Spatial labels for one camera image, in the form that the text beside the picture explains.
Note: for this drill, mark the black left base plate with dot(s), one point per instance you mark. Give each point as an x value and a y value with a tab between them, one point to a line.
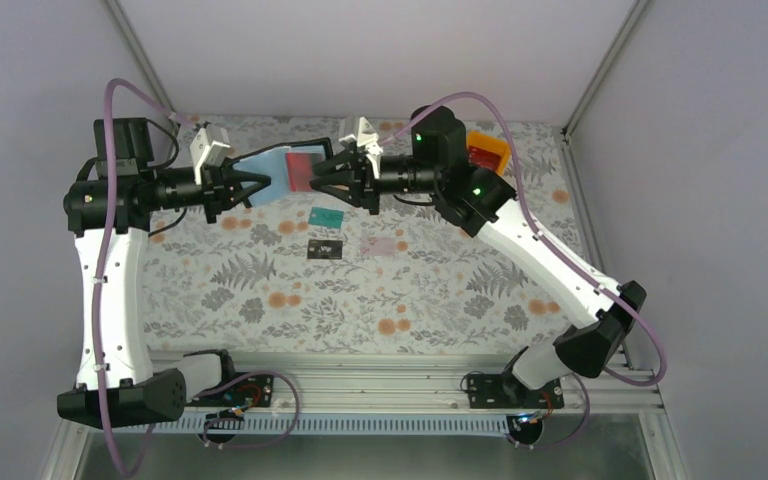
254	392

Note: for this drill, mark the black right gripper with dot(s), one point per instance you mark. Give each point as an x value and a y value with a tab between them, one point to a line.
361	190

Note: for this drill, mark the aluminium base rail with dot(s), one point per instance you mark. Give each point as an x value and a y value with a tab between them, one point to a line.
415	384

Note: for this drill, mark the perforated cable duct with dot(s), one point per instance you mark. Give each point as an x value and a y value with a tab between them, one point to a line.
273	424

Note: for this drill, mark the aluminium frame corner post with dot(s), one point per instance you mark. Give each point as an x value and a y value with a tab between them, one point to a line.
128	35

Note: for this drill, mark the floral table cover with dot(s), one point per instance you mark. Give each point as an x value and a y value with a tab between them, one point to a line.
244	284

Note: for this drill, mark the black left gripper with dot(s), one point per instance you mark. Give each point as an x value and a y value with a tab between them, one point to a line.
217	187

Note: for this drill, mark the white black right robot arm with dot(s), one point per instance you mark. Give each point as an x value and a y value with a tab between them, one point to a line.
485	206

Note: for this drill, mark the teal magnetic stripe card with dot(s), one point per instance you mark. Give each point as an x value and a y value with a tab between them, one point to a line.
326	218

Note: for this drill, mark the dark VIP credit card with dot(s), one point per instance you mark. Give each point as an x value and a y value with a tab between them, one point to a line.
324	249

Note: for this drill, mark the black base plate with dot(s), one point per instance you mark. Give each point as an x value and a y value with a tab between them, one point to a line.
503	391
254	392

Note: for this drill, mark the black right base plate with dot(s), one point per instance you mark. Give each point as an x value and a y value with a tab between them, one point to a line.
503	391

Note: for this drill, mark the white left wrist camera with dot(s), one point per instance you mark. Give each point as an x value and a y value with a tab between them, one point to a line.
209	148

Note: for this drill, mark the right aluminium frame post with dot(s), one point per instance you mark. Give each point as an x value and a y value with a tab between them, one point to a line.
616	47

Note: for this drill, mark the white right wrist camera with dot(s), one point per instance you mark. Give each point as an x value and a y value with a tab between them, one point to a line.
359	131

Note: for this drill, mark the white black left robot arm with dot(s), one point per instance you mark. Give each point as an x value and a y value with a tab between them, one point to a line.
109	209

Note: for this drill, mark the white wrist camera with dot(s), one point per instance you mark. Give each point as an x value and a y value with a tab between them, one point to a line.
359	131
209	148

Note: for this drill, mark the pale pink floral card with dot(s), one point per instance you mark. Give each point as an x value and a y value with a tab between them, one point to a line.
377	246

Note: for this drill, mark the orange plastic bin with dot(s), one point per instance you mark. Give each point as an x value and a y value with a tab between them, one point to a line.
475	139

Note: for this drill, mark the red VIP credit card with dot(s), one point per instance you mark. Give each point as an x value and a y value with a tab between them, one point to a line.
300	170

